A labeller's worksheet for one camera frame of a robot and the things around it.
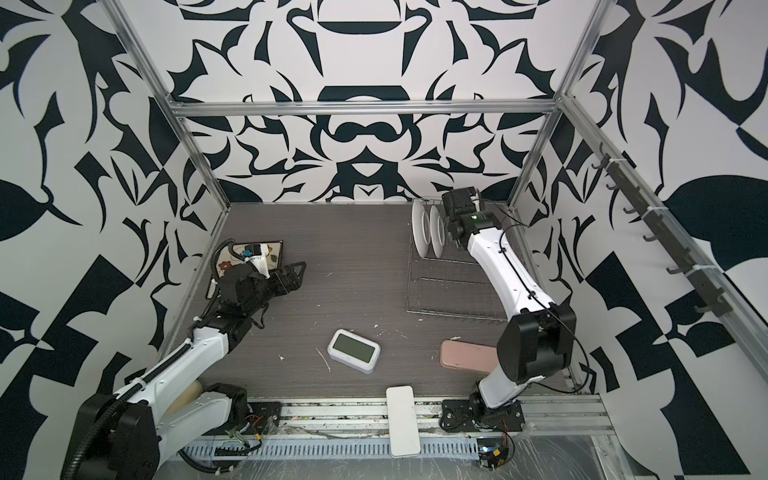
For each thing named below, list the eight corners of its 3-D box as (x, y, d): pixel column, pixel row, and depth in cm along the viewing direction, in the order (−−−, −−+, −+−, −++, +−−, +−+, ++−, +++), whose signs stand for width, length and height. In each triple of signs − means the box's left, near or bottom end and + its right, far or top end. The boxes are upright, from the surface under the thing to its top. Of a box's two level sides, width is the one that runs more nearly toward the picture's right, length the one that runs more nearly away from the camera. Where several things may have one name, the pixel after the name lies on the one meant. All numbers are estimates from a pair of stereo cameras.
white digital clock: (323, 357, 86) (320, 352, 82) (336, 332, 90) (334, 326, 86) (371, 377, 82) (371, 373, 79) (382, 350, 87) (382, 344, 83)
